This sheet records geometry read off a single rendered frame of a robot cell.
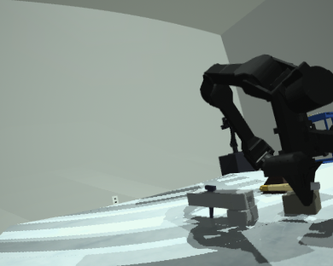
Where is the white cylinder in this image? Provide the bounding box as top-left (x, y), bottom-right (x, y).
top-left (260, 182), bottom-right (320, 191)

